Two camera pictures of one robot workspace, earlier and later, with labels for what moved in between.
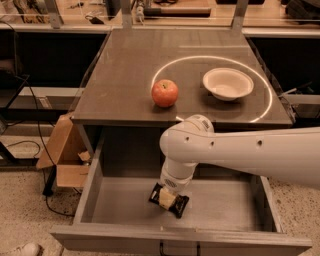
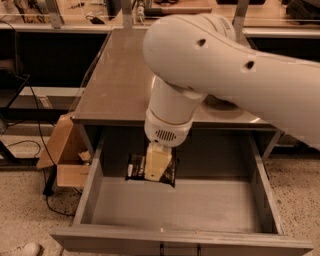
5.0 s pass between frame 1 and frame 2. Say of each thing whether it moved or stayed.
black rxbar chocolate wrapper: moved
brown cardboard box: stayed
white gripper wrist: moved
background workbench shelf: stayed
